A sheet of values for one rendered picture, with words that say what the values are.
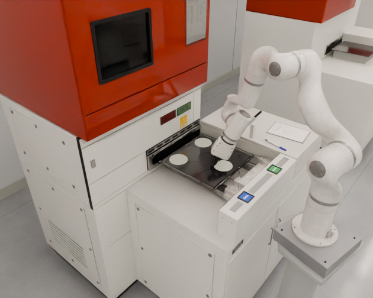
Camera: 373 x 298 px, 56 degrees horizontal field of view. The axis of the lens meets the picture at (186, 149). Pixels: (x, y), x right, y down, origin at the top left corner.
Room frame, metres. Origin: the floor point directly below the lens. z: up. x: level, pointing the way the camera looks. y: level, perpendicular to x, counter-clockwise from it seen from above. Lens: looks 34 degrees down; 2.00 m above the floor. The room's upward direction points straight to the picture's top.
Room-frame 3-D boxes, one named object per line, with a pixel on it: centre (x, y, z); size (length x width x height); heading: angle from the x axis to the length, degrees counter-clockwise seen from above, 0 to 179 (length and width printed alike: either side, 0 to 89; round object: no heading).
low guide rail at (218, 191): (1.41, -0.08, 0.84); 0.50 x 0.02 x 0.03; 50
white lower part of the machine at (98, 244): (1.76, 0.45, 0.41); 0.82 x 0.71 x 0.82; 140
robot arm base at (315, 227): (1.05, -0.55, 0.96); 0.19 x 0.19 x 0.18
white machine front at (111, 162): (1.54, 0.19, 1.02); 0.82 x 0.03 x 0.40; 140
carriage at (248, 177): (1.39, -0.32, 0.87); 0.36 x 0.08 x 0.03; 140
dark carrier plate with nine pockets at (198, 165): (1.54, -0.11, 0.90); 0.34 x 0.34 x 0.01; 50
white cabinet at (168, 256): (1.54, -0.24, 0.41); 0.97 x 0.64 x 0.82; 140
